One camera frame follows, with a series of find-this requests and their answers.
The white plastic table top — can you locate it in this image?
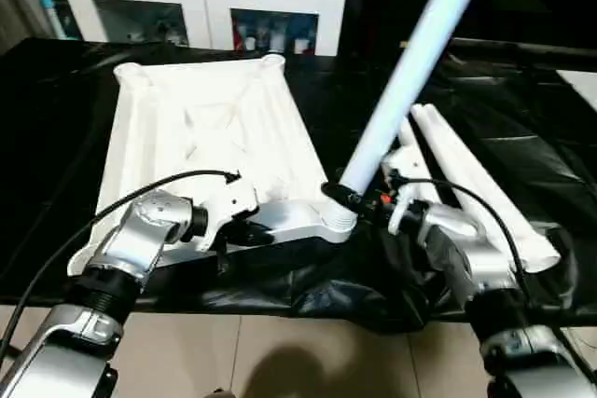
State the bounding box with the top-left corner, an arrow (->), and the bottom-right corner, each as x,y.
84,55 -> 359,270

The black plastic mat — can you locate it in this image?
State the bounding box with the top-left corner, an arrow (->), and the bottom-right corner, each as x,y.
0,37 -> 597,334

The white flat panel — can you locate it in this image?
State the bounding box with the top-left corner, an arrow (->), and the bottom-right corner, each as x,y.
557,69 -> 597,112

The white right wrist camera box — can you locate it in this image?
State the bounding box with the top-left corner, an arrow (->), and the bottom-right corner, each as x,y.
382,146 -> 432,237

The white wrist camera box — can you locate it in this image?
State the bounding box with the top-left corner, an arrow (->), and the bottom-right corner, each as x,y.
190,173 -> 261,251
382,146 -> 432,237

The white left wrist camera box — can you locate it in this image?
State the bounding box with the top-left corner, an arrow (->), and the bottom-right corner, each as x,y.
190,173 -> 261,251

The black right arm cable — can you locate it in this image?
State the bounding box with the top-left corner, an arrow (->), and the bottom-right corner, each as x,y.
382,176 -> 525,280

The dark horizontal rail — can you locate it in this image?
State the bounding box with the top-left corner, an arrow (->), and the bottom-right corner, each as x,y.
451,35 -> 597,57

